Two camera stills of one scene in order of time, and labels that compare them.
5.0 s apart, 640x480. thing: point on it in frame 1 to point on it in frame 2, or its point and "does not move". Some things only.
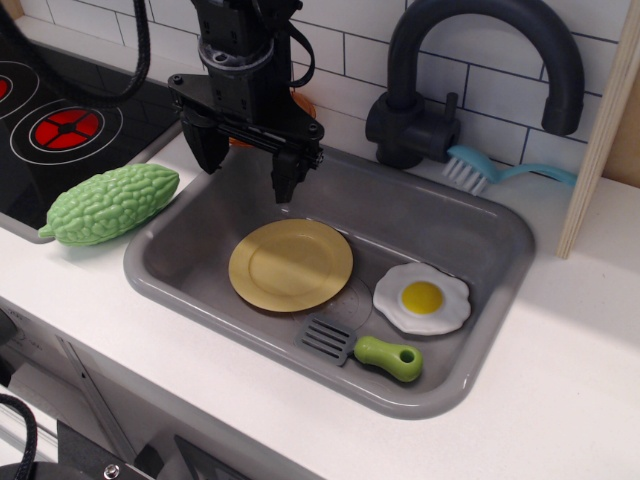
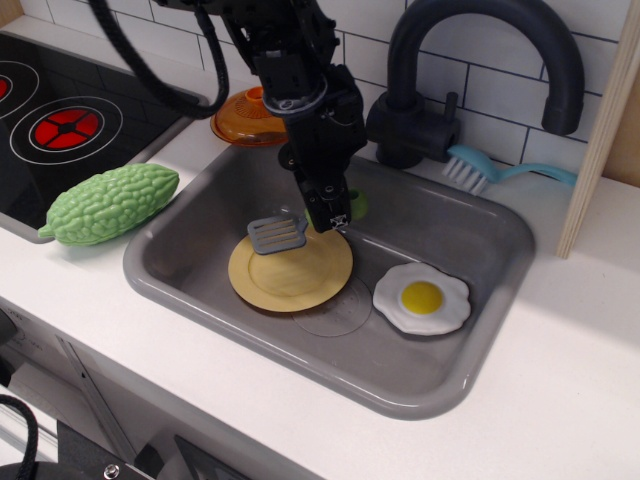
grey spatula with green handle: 336,345 to 280,234
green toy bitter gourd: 109,204 does not move
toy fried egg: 419,298 does not move
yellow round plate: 287,265 does not move
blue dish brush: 472,169 does not move
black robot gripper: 246,88 to 325,123
